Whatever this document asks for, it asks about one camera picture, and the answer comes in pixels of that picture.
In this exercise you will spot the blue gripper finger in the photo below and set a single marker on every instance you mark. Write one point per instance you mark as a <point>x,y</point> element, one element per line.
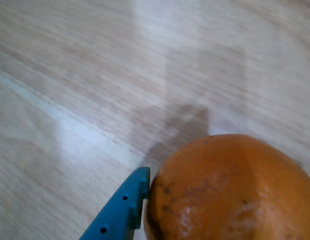
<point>120,212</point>

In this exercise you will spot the orange with dark scar marks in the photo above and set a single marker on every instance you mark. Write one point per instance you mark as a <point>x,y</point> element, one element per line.
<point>232,195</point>

